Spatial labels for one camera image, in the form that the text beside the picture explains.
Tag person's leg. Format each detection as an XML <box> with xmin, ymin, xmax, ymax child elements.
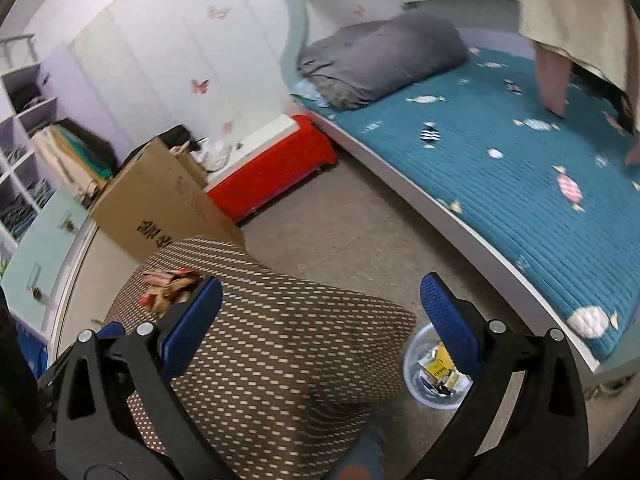
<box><xmin>327</xmin><ymin>422</ymin><xmax>386</xmax><ymax>480</ymax></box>

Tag green cloth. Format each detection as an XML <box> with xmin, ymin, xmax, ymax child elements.
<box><xmin>55</xmin><ymin>122</ymin><xmax>119</xmax><ymax>182</ymax></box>

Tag red box with white top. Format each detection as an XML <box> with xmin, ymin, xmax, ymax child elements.
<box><xmin>202</xmin><ymin>114</ymin><xmax>338</xmax><ymax>223</ymax></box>

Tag white plastic bag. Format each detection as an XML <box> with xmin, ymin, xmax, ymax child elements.
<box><xmin>197</xmin><ymin>137</ymin><xmax>234</xmax><ymax>171</ymax></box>

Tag beige hanging shirt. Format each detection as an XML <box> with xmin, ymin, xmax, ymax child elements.
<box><xmin>507</xmin><ymin>0</ymin><xmax>640</xmax><ymax>106</ymax></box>

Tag beige cloth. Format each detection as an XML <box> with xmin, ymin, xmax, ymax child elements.
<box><xmin>32</xmin><ymin>127</ymin><xmax>101</xmax><ymax>202</ymax></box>

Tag yellow white wrapper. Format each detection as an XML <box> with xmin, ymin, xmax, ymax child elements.
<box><xmin>429</xmin><ymin>344</ymin><xmax>453</xmax><ymax>378</ymax></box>

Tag grey duvet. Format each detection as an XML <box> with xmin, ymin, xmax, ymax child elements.
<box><xmin>297</xmin><ymin>10</ymin><xmax>471</xmax><ymax>111</ymax></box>

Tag brown patterned round table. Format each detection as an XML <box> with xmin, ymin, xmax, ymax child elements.
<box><xmin>102</xmin><ymin>236</ymin><xmax>418</xmax><ymax>480</ymax></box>

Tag clear plastic bin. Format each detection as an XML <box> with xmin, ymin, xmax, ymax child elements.
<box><xmin>402</xmin><ymin>322</ymin><xmax>474</xmax><ymax>409</ymax></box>

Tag white yellow packet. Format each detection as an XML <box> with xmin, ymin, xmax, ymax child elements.
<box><xmin>442</xmin><ymin>371</ymin><xmax>472</xmax><ymax>395</ymax></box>

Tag blue box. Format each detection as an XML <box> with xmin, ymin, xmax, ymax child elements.
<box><xmin>14</xmin><ymin>317</ymin><xmax>49</xmax><ymax>379</ymax></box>

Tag pile of red brown sachets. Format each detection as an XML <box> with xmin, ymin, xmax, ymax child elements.
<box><xmin>137</xmin><ymin>267</ymin><xmax>206</xmax><ymax>318</ymax></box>

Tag white mint cabinet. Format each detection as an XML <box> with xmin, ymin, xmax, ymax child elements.
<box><xmin>0</xmin><ymin>187</ymin><xmax>146</xmax><ymax>361</ymax></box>

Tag cardboard box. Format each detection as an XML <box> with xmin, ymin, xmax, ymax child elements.
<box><xmin>87</xmin><ymin>137</ymin><xmax>246</xmax><ymax>263</ymax></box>

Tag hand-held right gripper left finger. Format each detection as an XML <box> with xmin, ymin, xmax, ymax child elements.
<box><xmin>52</xmin><ymin>276</ymin><xmax>236</xmax><ymax>480</ymax></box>

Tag black bag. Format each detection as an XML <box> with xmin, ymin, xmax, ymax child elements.
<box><xmin>122</xmin><ymin>125</ymin><xmax>194</xmax><ymax>166</ymax></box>

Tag white cubby shelf unit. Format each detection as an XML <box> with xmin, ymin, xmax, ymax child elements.
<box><xmin>0</xmin><ymin>32</ymin><xmax>62</xmax><ymax>261</ymax></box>

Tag light blue pillow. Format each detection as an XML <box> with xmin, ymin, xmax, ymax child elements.
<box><xmin>291</xmin><ymin>80</ymin><xmax>331</xmax><ymax>108</ymax></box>

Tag teal white bed frame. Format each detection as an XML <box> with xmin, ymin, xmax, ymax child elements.
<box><xmin>272</xmin><ymin>0</ymin><xmax>640</xmax><ymax>376</ymax></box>

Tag bed with teal sheet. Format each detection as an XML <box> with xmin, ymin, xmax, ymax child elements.
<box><xmin>300</xmin><ymin>45</ymin><xmax>640</xmax><ymax>361</ymax></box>

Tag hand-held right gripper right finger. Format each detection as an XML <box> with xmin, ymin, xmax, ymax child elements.
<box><xmin>400</xmin><ymin>272</ymin><xmax>591</xmax><ymax>480</ymax></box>

